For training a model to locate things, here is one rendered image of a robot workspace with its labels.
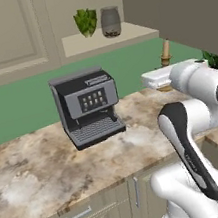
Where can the small green plant white pot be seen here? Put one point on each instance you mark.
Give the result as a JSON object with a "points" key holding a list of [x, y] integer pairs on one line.
{"points": [[214, 60]]}

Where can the grey glass jar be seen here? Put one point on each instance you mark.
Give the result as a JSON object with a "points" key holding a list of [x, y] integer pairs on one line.
{"points": [[110, 21]]}

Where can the taupe wall cabinet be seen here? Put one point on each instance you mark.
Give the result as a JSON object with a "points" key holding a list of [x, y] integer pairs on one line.
{"points": [[183, 3]]}

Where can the tan wooden candlestick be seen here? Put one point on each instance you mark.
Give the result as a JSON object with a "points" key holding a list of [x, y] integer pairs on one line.
{"points": [[166, 53]]}

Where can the green plant in white pot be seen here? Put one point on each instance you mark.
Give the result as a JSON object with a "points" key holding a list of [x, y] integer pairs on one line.
{"points": [[86, 22]]}

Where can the beige base cabinet door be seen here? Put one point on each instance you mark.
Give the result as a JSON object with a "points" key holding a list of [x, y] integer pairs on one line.
{"points": [[146, 206]]}

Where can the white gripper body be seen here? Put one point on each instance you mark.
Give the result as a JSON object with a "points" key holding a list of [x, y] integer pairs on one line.
{"points": [[156, 78]]}

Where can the beige open shelf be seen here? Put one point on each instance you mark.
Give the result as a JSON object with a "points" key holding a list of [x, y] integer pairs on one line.
{"points": [[109, 41]]}

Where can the grey black coffee machine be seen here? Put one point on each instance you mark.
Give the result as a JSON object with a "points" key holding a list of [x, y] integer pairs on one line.
{"points": [[87, 108]]}

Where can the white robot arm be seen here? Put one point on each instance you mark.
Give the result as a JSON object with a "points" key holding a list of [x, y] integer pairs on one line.
{"points": [[203, 111]]}

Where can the beige wall cabinet door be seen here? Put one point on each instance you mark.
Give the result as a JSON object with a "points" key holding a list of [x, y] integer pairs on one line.
{"points": [[7, 37]]}

